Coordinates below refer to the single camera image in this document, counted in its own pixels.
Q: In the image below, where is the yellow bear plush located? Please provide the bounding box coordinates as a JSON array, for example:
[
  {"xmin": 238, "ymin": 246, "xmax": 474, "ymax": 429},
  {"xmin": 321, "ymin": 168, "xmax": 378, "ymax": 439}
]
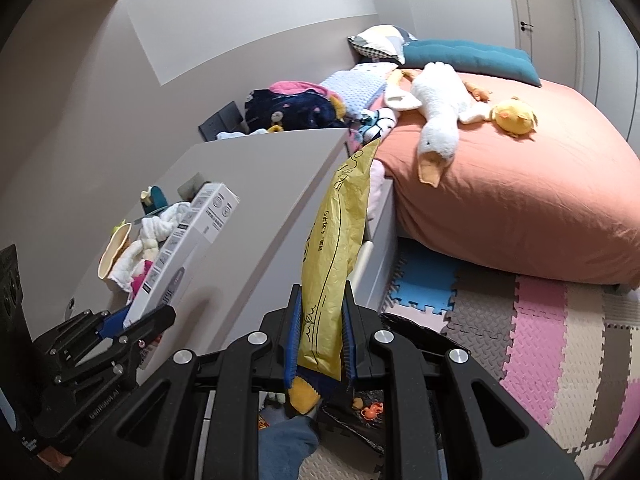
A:
[{"xmin": 288, "ymin": 375, "xmax": 321, "ymax": 415}]

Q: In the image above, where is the black trash bin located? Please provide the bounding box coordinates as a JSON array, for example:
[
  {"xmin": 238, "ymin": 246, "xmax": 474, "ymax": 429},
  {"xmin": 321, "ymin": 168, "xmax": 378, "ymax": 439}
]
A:
[{"xmin": 257, "ymin": 383, "xmax": 388, "ymax": 461}]

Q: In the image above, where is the white goose plush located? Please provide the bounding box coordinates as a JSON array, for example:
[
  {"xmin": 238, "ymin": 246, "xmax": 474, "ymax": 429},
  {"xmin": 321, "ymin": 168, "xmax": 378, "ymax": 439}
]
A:
[{"xmin": 384, "ymin": 62, "xmax": 491, "ymax": 188}]

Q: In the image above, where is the yellow snack bag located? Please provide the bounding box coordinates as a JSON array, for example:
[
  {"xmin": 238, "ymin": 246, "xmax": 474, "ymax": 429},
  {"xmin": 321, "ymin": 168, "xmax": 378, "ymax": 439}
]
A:
[{"xmin": 297, "ymin": 140, "xmax": 380, "ymax": 380}]

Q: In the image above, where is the navy blue blanket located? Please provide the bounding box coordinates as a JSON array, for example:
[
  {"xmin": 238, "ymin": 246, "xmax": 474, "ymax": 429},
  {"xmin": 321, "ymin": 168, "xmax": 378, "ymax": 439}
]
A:
[{"xmin": 244, "ymin": 89, "xmax": 346, "ymax": 131}]

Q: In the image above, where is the door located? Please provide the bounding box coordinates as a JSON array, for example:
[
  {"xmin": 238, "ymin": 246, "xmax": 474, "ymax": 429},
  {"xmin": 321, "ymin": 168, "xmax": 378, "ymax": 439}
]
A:
[{"xmin": 512, "ymin": 0, "xmax": 580, "ymax": 89}]

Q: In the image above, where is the grey dresser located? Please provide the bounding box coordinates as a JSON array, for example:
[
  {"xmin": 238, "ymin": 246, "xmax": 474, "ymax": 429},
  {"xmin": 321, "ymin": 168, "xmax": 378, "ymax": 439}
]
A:
[{"xmin": 29, "ymin": 127, "xmax": 402, "ymax": 386}]

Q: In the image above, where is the yellow duck plush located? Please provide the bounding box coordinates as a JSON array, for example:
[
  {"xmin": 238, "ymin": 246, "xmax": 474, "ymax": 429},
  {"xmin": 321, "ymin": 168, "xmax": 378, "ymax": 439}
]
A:
[{"xmin": 489, "ymin": 98, "xmax": 538, "ymax": 138}]

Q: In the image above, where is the pink cloth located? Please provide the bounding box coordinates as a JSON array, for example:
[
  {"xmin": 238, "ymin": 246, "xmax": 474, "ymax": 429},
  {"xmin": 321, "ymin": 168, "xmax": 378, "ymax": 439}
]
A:
[{"xmin": 269, "ymin": 80, "xmax": 343, "ymax": 102}]

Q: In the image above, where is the white long cardboard box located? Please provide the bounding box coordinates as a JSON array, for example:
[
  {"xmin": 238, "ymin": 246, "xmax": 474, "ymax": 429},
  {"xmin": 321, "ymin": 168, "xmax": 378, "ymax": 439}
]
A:
[{"xmin": 122, "ymin": 183, "xmax": 240, "ymax": 327}]

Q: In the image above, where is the dark wall socket panel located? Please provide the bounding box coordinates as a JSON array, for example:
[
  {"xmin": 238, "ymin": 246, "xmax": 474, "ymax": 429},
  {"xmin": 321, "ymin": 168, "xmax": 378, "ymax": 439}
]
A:
[{"xmin": 198, "ymin": 101, "xmax": 248, "ymax": 142}]

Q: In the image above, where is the white cloth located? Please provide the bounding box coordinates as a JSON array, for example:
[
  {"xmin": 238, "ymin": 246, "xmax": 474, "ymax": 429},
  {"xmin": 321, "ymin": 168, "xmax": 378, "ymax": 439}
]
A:
[{"xmin": 105, "ymin": 202, "xmax": 191, "ymax": 295}]

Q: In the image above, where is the light blue knitted blanket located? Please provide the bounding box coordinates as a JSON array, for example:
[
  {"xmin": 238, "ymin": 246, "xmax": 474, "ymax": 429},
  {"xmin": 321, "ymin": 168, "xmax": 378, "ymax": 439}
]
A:
[{"xmin": 320, "ymin": 62, "xmax": 397, "ymax": 119}]

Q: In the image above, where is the bed with orange sheet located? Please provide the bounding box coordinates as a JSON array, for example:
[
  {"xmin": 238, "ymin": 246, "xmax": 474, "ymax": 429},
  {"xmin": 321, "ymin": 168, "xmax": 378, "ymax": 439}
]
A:
[{"xmin": 376, "ymin": 75, "xmax": 639, "ymax": 287}]

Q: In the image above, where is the grey desk grommet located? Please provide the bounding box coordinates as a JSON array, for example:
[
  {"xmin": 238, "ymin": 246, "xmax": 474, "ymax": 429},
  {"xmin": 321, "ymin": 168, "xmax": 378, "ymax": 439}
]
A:
[{"xmin": 63, "ymin": 298, "xmax": 75, "ymax": 321}]

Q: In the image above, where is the teal tape dispenser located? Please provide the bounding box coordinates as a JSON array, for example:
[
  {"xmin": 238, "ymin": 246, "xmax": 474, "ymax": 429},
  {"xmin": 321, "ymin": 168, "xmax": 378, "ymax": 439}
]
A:
[{"xmin": 139, "ymin": 185, "xmax": 169, "ymax": 218}]

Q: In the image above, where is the teal long pillow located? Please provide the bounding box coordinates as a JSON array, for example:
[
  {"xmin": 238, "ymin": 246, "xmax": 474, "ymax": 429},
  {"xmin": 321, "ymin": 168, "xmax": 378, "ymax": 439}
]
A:
[{"xmin": 404, "ymin": 39, "xmax": 541, "ymax": 87}]

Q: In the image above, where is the colourful foam floor mat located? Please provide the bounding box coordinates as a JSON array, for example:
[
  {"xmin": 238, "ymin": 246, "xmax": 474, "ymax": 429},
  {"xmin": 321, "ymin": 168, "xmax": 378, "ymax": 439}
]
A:
[{"xmin": 299, "ymin": 244, "xmax": 640, "ymax": 480}]

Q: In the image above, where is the white checkered pillow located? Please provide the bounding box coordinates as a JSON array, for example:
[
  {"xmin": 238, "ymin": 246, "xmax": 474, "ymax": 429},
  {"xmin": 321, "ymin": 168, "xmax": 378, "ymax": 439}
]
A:
[{"xmin": 347, "ymin": 25, "xmax": 416, "ymax": 65}]

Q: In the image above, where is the pink plastic toy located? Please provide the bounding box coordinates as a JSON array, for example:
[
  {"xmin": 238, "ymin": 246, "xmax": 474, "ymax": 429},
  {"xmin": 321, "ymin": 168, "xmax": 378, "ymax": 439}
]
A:
[{"xmin": 128, "ymin": 260, "xmax": 153, "ymax": 304}]

